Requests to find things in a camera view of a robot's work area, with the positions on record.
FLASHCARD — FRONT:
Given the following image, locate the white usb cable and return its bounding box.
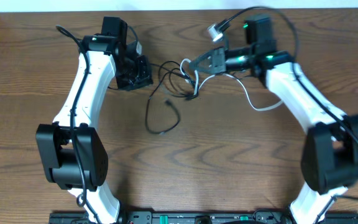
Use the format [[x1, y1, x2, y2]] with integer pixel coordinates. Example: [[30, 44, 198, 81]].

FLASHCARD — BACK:
[[178, 58, 285, 112]]

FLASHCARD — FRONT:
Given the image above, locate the black usb cable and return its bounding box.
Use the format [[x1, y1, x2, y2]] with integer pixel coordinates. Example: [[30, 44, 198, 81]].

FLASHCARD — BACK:
[[144, 60, 200, 135]]

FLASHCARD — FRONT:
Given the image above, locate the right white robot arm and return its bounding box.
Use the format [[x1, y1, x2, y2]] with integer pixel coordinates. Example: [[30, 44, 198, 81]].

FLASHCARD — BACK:
[[189, 14, 358, 223]]

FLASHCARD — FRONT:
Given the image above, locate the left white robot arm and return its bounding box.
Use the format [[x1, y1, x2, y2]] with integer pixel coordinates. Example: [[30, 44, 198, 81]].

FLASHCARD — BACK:
[[35, 16, 153, 223]]

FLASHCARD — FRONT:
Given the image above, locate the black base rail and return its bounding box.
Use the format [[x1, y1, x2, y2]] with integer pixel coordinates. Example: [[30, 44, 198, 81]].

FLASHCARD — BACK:
[[48, 210, 358, 224]]

